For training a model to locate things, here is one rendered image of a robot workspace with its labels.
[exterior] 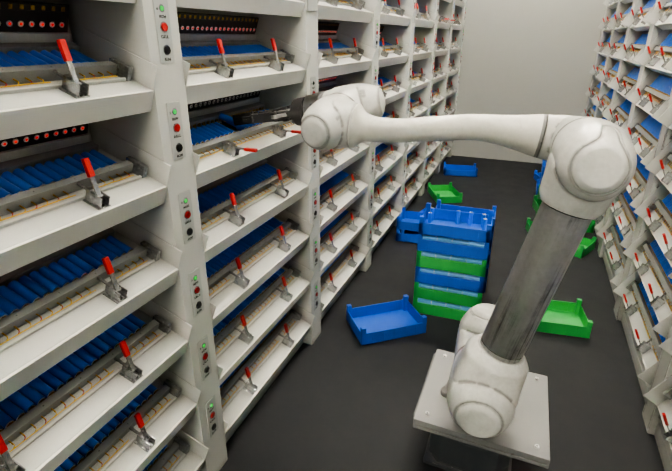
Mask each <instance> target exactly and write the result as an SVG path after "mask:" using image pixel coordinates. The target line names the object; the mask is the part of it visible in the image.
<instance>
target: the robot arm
mask: <svg viewBox="0 0 672 471"><path fill-rule="evenodd" d="M384 110H385V97H384V94H383V92H382V90H381V88H380V87H379V86H376V85H372V84H350V85H343V86H339V87H335V88H333V89H331V90H328V91H321V92H316V93H314V94H309V95H306V96H305V97H300V98H295V99H293V100H292V102H291V105H288V106H284V107H280V108H278V109H272V110H264V111H260V112H259V113H258V111H255V112H254V111H251V112H248V113H240V114H237V115H232V117H233V121H234V125H235V126H236V125H245V124H255V123H264V122H278V121H283V122H285V121H290V120H293V122H294V123H295V124H296V125H298V126H301V136H302V138H303V140H304V141H305V143H306V144H307V145H308V146H310V147H311V148H313V149H316V150H322V151H326V150H331V149H332V150H334V149H341V148H355V147H356V146H357V145H358V144H360V143H362V142H386V143H398V142H425V141H450V140H477V141H485V142H490V143H494V144H497V145H501V146H504V147H507V148H510V149H513V150H516V151H519V152H521V153H524V154H526V155H529V156H532V157H536V158H540V159H543V160H547V163H546V167H545V171H544V174H543V178H542V181H541V184H540V187H539V194H540V199H541V200H542V202H541V205H540V207H539V209H538V211H537V214H536V216H535V218H534V220H533V223H532V225H531V227H530V229H529V232H528V234H527V236H526V238H525V240H524V243H523V245H522V247H521V249H520V252H519V254H518V256H517V258H516V261H515V263H514V265H513V267H512V269H511V272H510V274H509V276H508V278H507V281H506V283H505V285H504V287H503V290H502V292H501V294H500V296H499V299H498V301H497V303H496V305H493V304H487V303H482V304H477V305H475V306H473V307H471V308H470V309H469V310H468V311H467V312H466V313H465V315H464V316H463V317H462V319H461V321H460V324H459V328H458V333H457V339H456V346H455V356H454V362H453V364H452V367H451V371H450V375H449V380H448V381H447V383H446V384H445V385H444V386H443V387H442V388H441V391H440V394H441V395H442V396H443V397H445V398H447V403H448V407H449V410H450V413H451V415H452V417H453V419H454V421H455V422H456V424H457V425H458V426H460V427H461V428H462V429H463V430H464V431H465V432H467V433H468V434H470V435H472V436H475V437H479V438H491V437H495V436H497V435H499V434H500V433H502V432H503V431H504V430H505V429H506V428H507V427H508V426H509V425H510V423H511V422H512V420H513V418H514V413H515V407H516V406H517V404H518V400H519V397H520V394H521V391H522V389H523V386H524V383H525V380H526V378H527V375H528V371H529V367H528V363H527V360H526V358H525V356H524V354H525V352H526V350H527V348H528V346H529V344H530V342H531V340H532V338H533V336H534V334H535V332H536V330H537V328H538V326H539V324H540V322H541V320H542V318H543V316H544V314H545V312H546V310H547V308H548V306H549V304H550V302H551V300H552V298H553V296H554V294H555V292H556V290H557V288H558V286H559V284H560V282H561V280H562V278H563V276H564V274H565V272H566V270H567V268H568V266H569V264H570V262H571V260H572V258H573V257H574V255H575V253H576V251H577V249H578V247H579V245H580V243H581V241H582V239H583V237H584V235H585V233H586V231H587V229H588V227H589V225H590V223H591V221H592V219H596V218H598V217H599V216H601V215H602V214H604V213H605V212H606V210H607V209H608V208H609V206H610V205H611V204H612V203H613V201H614V200H615V199H616V198H617V197H618V195H619V194H620V193H621V192H622V191H623V190H624V189H625V188H626V187H627V186H628V185H629V183H630V182H631V180H632V178H633V176H634V174H635V171H636V167H637V154H636V150H635V147H634V145H633V143H632V139H631V136H630V134H629V133H628V132H627V131H625V130H624V129H622V128H621V127H619V126H617V125H615V124H614V123H612V122H610V121H608V120H605V119H601V118H595V117H583V116H570V115H550V114H531V115H494V114H459V115H444V116H430V117H416V118H398V119H395V118H383V117H382V116H383V114H384Z"/></svg>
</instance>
